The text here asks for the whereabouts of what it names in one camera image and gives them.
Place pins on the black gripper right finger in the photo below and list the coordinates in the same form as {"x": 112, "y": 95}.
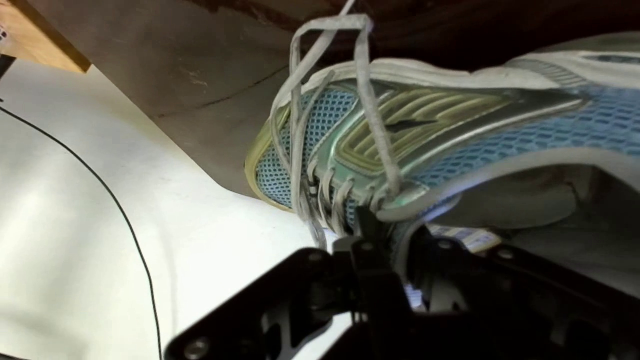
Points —
{"x": 521, "y": 312}

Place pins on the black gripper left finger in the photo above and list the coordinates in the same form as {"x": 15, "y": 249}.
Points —
{"x": 321, "y": 286}

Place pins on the light wooden bench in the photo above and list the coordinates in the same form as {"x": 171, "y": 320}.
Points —
{"x": 26, "y": 33}

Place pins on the blue grey running shoe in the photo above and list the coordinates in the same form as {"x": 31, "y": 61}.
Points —
{"x": 466, "y": 126}

